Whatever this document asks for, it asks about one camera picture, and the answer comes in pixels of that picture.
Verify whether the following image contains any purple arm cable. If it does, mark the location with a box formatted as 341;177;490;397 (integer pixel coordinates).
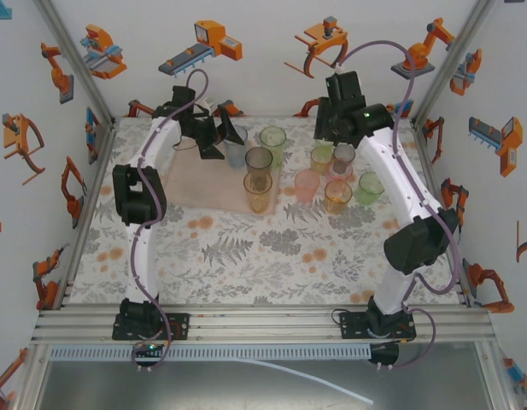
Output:
339;40;463;369
129;68;212;373

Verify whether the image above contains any aluminium side rail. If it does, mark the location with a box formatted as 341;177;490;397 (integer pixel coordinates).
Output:
53;119;118;311
410;118;474;307

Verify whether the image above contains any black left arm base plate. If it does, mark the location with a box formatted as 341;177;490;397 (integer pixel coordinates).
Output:
112;313;190;342

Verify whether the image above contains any tall green plastic glass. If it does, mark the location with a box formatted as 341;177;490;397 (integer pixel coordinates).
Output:
259;126;288;170

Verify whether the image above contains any white slotted cable duct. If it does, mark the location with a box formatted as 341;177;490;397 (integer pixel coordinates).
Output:
47;344;372;361

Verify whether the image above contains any left controller board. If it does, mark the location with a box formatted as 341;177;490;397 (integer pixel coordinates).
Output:
132;340;167;356

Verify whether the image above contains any floral table mat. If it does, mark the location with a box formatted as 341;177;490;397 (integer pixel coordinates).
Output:
68;115;466;307

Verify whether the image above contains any tall orange plastic glass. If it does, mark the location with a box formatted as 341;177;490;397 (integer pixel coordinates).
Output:
243;171;274;214

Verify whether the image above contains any black right controller box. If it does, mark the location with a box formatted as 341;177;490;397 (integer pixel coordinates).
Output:
367;343;401;369

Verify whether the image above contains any pink plastic tray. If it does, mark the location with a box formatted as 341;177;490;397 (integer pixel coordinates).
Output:
164;140;281;215

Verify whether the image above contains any small grey plastic glass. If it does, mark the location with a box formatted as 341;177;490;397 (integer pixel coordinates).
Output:
331;143;357;174

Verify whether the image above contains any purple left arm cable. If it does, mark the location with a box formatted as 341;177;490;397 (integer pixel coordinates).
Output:
129;68;212;373

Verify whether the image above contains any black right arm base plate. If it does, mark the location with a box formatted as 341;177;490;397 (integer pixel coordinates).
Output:
339;311;417;342

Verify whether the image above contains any small yellow plastic glass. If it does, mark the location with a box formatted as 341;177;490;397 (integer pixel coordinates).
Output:
309;146;334;175

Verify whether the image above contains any blue plastic glass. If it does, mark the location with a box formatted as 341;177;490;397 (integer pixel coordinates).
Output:
223;125;249;171

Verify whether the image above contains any aluminium frame post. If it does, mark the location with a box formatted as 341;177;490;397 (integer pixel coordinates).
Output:
34;0;117;125
412;0;497;125

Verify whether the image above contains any tall grey plastic glass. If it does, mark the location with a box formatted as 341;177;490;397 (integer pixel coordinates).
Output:
244;146;274;176

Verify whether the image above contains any small orange plastic glass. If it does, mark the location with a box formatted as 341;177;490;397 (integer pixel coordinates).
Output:
324;179;354;215

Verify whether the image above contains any aluminium front frame rail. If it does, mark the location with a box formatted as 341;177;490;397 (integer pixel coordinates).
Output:
30;305;497;345

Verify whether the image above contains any grey metal sheet panel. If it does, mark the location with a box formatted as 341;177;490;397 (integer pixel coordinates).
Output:
32;360;495;410

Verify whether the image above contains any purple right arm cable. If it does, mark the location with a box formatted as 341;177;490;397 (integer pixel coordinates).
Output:
339;40;463;369

